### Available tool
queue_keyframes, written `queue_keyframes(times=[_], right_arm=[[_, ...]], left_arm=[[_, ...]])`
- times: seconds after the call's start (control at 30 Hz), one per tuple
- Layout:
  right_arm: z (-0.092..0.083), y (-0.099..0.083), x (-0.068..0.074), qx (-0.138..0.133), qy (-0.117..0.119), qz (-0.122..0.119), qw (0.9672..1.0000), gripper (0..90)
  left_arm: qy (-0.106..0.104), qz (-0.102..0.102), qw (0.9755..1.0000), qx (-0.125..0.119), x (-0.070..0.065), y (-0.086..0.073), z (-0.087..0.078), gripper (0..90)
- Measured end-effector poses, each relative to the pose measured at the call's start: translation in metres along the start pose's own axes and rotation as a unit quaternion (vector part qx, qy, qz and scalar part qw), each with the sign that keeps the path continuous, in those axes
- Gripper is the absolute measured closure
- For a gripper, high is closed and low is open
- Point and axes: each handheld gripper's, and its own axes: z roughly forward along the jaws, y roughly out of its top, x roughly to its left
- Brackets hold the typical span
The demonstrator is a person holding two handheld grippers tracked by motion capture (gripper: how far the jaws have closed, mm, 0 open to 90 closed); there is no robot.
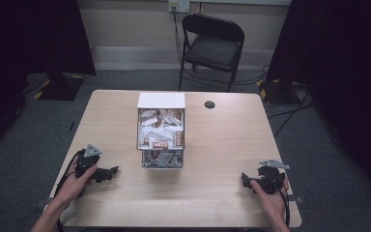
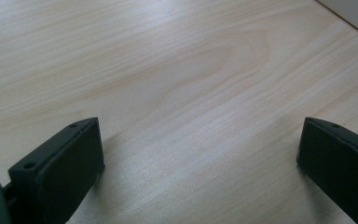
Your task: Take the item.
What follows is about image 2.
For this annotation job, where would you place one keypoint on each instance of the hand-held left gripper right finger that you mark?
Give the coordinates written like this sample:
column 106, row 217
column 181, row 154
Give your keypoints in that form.
column 338, row 161

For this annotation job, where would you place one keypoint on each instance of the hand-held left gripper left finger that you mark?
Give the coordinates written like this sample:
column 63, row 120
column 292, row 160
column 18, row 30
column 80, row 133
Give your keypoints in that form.
column 62, row 168

